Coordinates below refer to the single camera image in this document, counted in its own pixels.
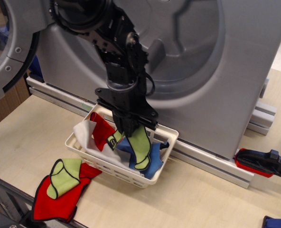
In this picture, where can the red and black clamp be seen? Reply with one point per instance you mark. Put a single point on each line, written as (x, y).
(265, 164)

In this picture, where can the white plastic laundry basket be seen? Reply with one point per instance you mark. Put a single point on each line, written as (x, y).
(138, 159)

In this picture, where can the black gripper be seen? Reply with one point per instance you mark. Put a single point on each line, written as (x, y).
(129, 107)

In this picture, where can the grey washing machine door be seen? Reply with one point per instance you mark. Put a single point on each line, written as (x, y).
(21, 22)

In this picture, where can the green cloth on table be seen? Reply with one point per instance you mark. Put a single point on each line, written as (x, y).
(64, 176)

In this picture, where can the green felt sock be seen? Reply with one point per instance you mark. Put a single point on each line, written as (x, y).
(138, 141)

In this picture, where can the red cloth on table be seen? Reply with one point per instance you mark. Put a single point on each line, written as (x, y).
(63, 208)

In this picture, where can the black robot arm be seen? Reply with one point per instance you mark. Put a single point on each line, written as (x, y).
(111, 32)

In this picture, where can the red cloth in basket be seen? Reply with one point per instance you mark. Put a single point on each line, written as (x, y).
(101, 132)

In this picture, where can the white cloth in basket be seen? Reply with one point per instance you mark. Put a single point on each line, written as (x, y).
(84, 134)

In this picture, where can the blue cloth in basket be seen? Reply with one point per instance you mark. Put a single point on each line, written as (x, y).
(155, 161)

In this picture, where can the blue clamp at corner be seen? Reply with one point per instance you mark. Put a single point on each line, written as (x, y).
(269, 222)

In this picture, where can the aluminium extrusion rail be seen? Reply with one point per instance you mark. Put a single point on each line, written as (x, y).
(261, 120)

